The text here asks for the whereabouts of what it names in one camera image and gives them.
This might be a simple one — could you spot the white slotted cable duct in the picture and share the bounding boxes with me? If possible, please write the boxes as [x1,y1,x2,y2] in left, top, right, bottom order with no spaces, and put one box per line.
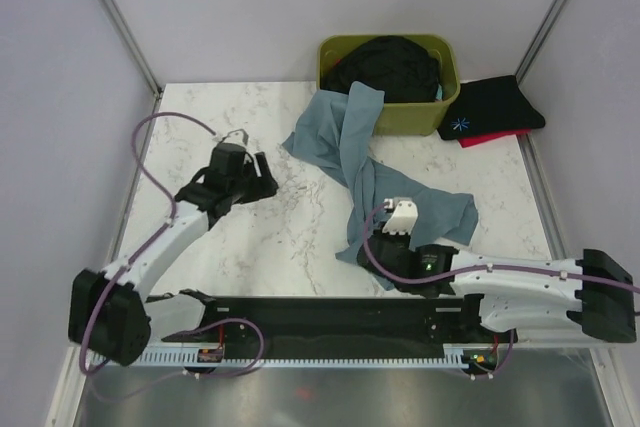
[89,344,501,371]

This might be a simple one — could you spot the aluminium frame post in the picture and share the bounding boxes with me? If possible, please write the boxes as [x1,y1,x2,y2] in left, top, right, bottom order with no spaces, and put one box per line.
[515,0,570,84]
[98,0,163,99]

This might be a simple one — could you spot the folded black t shirt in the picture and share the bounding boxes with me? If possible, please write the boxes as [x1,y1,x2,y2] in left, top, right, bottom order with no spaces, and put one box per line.
[437,75,546,143]

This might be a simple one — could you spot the olive green plastic bin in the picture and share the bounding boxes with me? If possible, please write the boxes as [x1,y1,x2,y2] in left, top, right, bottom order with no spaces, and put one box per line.
[316,34,461,136]

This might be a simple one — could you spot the purple cable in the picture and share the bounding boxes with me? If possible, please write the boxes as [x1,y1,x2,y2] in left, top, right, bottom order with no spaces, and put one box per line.
[362,201,640,381]
[79,111,274,406]

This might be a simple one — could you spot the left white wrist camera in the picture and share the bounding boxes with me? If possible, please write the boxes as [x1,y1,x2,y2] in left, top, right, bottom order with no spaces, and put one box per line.
[217,128,249,148]

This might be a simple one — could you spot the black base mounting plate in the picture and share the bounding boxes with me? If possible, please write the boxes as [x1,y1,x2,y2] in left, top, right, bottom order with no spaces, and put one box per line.
[182,297,514,361]

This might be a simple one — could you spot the blue-grey t shirt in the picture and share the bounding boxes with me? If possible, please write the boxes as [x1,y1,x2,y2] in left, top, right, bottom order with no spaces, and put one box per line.
[283,82,479,265]

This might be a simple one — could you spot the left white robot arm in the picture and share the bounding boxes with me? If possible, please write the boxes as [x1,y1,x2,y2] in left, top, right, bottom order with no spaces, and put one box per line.
[68,142,278,375]

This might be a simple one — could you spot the black clothes in bin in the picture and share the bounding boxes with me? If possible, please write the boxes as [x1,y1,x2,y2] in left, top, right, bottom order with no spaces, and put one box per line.
[320,36,444,103]

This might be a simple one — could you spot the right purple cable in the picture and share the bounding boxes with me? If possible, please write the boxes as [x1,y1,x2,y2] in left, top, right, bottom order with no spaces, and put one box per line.
[362,201,640,381]

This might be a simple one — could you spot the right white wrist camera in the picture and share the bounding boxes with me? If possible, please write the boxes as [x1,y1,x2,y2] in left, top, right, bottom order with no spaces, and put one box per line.
[382,197,418,236]

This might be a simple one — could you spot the right aluminium frame post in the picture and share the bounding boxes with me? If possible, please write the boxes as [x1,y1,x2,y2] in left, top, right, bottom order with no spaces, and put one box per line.
[515,0,570,84]

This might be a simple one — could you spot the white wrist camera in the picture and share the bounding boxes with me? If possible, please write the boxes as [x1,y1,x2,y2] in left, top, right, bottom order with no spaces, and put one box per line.
[382,197,418,236]
[217,128,249,148]

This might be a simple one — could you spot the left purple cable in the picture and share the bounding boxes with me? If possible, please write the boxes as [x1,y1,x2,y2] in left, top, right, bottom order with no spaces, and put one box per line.
[79,111,274,406]

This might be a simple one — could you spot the folded red t shirt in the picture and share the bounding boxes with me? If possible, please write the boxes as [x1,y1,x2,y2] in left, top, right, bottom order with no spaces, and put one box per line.
[458,129,531,148]

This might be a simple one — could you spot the left aluminium frame post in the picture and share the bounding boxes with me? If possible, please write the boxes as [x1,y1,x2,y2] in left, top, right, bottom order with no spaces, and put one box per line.
[98,0,163,99]

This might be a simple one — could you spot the front aluminium rail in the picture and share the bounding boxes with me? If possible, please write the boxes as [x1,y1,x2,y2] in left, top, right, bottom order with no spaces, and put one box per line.
[517,330,610,348]

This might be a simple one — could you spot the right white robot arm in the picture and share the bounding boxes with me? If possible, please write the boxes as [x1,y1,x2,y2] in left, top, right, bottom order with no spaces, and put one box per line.
[356,234,639,344]

